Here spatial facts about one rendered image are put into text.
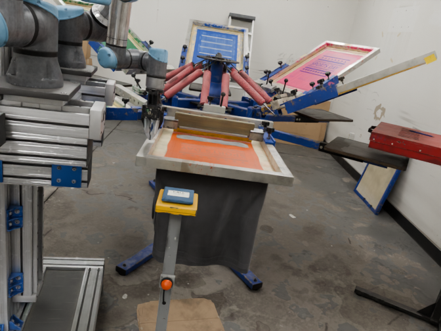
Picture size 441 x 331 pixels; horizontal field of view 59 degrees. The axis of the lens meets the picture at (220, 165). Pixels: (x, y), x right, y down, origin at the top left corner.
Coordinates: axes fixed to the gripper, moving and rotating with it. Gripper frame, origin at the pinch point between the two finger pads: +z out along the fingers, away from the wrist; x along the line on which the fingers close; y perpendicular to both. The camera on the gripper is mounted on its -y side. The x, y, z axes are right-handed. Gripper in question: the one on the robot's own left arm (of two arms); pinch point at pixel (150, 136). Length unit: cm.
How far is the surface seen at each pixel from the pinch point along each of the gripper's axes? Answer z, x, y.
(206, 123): -1.9, 23.1, -35.9
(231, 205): 21.0, 36.6, 12.1
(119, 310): 103, -9, -21
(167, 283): 39, 16, 44
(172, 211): 11.4, 14.4, 46.1
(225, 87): -16, 33, -94
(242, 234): 34, 43, 11
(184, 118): -2.9, 12.0, -35.9
